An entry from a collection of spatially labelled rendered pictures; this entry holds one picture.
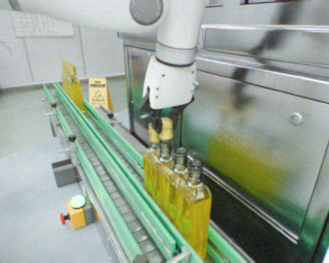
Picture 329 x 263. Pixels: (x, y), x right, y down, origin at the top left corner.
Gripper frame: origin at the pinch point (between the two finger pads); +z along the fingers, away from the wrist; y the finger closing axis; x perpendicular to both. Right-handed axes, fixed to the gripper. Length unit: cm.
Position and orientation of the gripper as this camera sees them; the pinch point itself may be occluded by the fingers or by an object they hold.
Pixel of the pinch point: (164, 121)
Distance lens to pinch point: 54.7
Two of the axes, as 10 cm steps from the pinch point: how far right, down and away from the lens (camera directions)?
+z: -1.3, 7.8, 6.1
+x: 4.8, 5.9, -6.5
